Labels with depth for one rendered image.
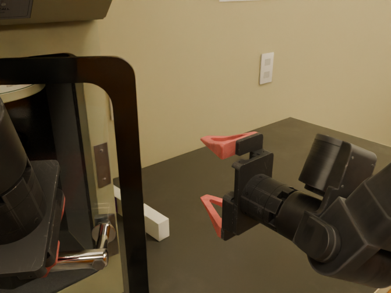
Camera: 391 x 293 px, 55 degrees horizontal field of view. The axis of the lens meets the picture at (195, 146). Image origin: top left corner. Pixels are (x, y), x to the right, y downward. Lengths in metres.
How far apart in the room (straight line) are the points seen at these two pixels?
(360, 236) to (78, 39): 0.40
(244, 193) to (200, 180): 0.61
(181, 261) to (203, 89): 0.65
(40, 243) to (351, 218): 0.26
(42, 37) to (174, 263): 0.49
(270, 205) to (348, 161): 0.10
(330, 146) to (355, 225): 0.10
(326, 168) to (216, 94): 0.92
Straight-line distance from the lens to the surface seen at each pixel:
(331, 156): 0.42
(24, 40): 0.50
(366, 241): 0.35
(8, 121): 0.26
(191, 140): 1.28
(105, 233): 0.42
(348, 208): 0.37
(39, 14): 0.47
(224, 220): 0.50
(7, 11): 0.45
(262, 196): 0.45
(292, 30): 1.58
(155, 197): 0.99
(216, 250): 0.81
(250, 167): 0.46
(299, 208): 0.43
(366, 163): 0.42
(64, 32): 0.52
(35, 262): 0.30
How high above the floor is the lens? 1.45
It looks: 23 degrees down
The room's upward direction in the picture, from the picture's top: straight up
